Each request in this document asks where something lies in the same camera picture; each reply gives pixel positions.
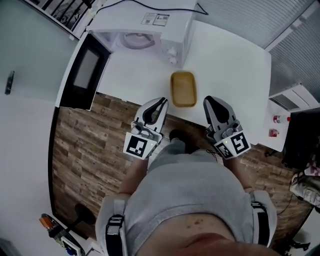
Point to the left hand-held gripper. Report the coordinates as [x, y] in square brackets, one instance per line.
[137, 147]

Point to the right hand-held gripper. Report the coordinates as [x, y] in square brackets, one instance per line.
[232, 145]

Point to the yellow food container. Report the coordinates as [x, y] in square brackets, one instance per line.
[183, 89]

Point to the white microwave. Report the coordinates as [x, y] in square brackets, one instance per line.
[130, 20]

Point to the person's right forearm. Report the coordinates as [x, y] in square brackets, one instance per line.
[238, 172]

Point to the person's left forearm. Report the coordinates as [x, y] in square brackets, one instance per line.
[135, 175]

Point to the person's black shoe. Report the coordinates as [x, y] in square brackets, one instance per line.
[177, 135]

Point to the person's grey trouser leg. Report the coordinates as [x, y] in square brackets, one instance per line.
[175, 152]

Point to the white slatted appliance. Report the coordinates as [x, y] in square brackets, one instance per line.
[292, 97]

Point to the person's grey shirt torso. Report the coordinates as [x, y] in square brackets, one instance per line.
[185, 192]

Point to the black chair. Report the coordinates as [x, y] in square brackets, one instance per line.
[303, 140]

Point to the grey patterned bag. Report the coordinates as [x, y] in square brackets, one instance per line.
[306, 187]

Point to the black stand with round base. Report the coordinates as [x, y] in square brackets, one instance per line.
[85, 215]

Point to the black framed rack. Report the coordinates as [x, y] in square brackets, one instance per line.
[62, 12]

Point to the orange and black device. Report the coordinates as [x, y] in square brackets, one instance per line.
[46, 222]

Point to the white box with black frame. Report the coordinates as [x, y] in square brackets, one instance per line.
[71, 247]

